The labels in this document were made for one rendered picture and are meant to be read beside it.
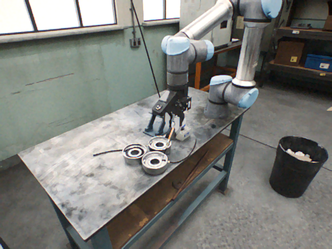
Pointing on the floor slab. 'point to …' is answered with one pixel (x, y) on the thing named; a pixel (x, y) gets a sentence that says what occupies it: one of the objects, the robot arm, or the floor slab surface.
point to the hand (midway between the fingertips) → (172, 130)
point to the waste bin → (296, 165)
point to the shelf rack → (316, 33)
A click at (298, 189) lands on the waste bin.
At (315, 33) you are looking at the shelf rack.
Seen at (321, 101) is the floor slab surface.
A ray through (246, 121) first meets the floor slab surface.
